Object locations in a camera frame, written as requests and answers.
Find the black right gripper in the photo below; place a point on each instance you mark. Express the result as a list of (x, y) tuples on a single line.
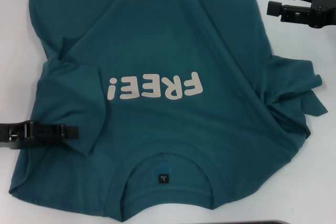
[(325, 9)]

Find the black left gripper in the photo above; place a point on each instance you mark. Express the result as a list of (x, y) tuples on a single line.
[(8, 129)]

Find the teal FREE print T-shirt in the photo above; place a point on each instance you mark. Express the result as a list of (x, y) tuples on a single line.
[(168, 51)]

